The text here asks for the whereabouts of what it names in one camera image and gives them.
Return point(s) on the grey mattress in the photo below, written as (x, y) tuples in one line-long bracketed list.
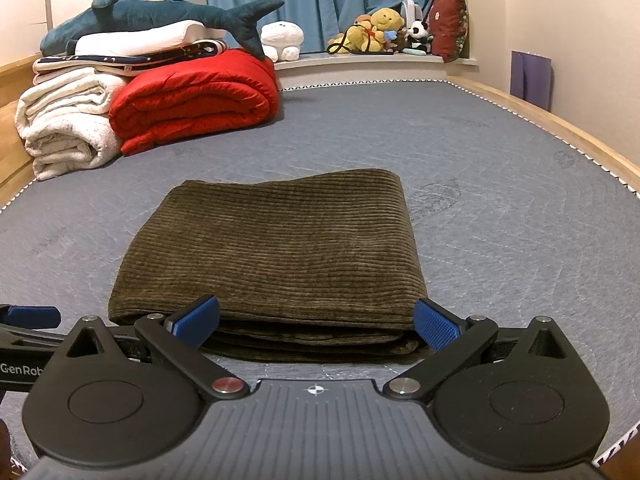
[(475, 160)]

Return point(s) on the white window sill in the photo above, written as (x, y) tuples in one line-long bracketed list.
[(350, 67)]

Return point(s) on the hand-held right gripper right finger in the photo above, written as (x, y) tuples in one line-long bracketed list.
[(437, 325)]

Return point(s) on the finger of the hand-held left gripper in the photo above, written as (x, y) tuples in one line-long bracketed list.
[(30, 316)]

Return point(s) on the white folded blanket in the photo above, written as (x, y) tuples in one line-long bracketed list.
[(65, 120)]

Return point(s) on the red folded duvet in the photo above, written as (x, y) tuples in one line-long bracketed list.
[(200, 95)]

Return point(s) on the panda plush toy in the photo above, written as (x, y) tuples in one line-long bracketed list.
[(417, 32)]

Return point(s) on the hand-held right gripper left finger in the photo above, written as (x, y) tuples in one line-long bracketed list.
[(195, 321)]

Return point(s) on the yellow plush toy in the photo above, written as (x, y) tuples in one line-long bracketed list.
[(387, 20)]

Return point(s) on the red cushion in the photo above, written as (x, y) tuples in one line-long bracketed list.
[(450, 25)]

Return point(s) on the blue shark plush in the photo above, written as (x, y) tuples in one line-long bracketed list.
[(150, 12)]

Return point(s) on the white plush toy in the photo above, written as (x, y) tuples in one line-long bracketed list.
[(281, 35)]

